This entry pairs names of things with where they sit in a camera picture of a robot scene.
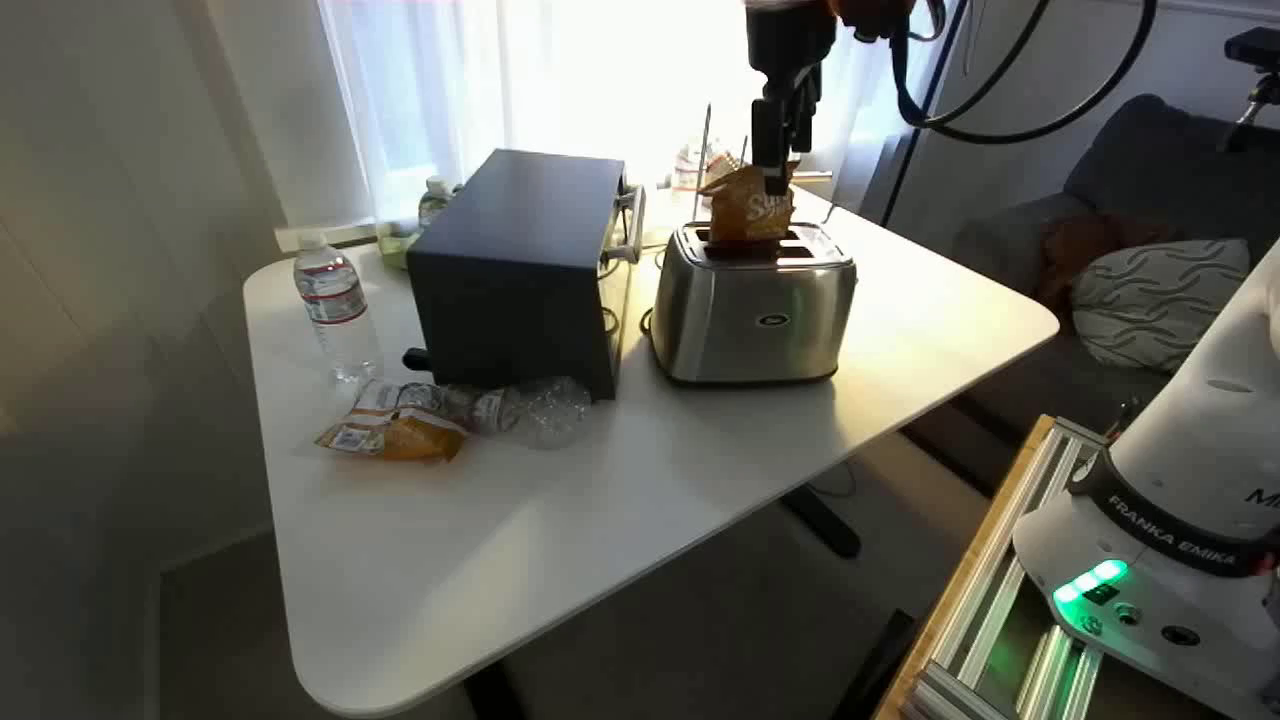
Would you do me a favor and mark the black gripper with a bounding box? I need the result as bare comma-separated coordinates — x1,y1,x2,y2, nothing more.
744,0,837,196

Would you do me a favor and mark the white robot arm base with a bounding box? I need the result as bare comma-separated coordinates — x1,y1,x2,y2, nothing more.
1012,249,1280,720

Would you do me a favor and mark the black toaster oven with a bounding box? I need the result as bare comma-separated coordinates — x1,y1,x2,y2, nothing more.
408,146,640,401

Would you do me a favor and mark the toast slice in toaster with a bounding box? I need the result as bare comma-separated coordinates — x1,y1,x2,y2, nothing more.
699,162,790,259

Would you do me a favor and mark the white sheer curtain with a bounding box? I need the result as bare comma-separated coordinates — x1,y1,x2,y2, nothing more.
310,0,922,227

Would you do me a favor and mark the stainless steel toaster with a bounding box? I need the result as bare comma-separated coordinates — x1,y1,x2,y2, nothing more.
644,222,857,383

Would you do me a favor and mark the grey sofa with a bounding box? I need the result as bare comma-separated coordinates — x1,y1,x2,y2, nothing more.
909,95,1280,446

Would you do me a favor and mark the striped white pillow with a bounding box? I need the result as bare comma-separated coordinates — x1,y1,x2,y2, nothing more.
1073,238,1252,373

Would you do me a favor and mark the packaged bread in plastic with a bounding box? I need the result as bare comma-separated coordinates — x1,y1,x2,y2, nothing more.
316,374,593,465

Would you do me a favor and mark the clear plastic water bottle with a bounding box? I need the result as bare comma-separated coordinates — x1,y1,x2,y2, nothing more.
290,238,381,380

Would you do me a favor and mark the white table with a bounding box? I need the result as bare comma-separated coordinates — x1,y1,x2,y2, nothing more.
242,196,1056,717

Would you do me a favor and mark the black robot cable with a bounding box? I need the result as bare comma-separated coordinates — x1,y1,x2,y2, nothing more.
887,0,1159,146

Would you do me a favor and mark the black camera on stand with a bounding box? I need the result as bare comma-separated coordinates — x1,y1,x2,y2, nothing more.
1224,27,1280,146

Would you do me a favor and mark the aluminium extrusion frame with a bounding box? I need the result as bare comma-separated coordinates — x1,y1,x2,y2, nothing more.
871,416,1123,720

